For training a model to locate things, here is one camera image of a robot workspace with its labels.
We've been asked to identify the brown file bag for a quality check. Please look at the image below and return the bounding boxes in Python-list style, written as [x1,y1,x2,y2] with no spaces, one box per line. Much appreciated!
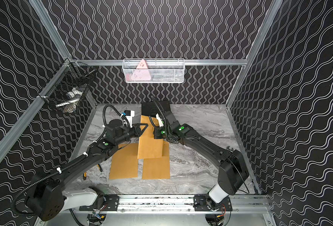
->
[137,115,163,159]
[142,141,170,180]
[109,143,138,179]

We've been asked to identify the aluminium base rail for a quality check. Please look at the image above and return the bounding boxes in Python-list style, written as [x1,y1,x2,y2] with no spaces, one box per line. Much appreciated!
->
[42,193,272,214]

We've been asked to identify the silver object in black basket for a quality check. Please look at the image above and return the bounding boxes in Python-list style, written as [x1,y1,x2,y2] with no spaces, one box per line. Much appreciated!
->
[56,88,83,113]

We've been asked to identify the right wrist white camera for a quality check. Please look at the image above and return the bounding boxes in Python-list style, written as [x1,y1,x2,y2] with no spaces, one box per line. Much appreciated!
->
[156,114,164,127]

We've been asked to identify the black wire mesh basket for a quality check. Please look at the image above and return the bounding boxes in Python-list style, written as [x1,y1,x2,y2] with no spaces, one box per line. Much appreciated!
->
[40,62,96,114]

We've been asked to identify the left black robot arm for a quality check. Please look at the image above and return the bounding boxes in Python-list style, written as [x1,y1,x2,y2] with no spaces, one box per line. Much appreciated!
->
[10,104,148,221]

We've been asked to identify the yellow handled pliers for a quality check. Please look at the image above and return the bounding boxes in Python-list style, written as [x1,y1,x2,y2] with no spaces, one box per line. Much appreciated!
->
[82,164,103,180]

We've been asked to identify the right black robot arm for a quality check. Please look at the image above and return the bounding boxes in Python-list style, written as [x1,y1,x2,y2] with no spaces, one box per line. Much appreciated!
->
[151,96,249,211]

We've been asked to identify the white wire mesh basket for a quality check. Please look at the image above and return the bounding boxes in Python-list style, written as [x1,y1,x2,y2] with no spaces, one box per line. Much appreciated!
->
[122,58,185,83]

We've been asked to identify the black plastic tool case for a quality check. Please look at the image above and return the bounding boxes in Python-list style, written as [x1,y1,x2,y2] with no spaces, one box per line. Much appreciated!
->
[142,100,171,118]

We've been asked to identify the pink triangular sheet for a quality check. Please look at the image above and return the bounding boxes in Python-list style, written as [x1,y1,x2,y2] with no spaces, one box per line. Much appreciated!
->
[130,59,151,82]

